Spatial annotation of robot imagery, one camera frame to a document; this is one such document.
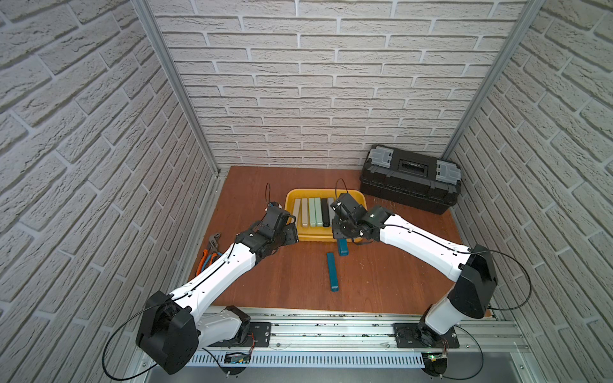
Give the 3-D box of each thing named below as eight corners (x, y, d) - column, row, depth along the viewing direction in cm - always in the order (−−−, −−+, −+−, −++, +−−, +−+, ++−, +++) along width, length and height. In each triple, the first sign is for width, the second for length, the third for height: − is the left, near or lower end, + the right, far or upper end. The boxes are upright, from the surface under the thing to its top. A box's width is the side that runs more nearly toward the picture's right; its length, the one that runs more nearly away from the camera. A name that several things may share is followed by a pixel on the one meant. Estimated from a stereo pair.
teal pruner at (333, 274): (331, 292, 84) (331, 289, 82) (327, 255, 93) (327, 252, 91) (338, 291, 84) (338, 289, 82) (333, 255, 93) (333, 252, 91)
